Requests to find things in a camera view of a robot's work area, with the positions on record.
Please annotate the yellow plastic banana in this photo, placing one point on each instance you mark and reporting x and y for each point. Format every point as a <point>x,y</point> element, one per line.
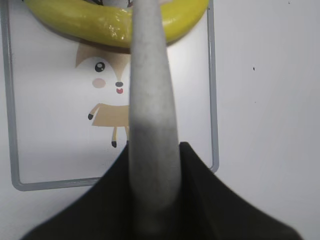
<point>110,25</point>

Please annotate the white handled knife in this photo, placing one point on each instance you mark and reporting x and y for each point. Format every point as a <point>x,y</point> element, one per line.
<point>154,158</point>

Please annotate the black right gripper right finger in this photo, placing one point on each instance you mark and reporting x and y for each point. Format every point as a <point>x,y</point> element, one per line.
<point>209,210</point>

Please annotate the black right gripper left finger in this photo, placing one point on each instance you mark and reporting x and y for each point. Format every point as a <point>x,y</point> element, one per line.
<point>110,210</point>

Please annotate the white deer cutting board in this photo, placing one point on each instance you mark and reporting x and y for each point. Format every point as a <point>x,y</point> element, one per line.
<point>67,100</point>

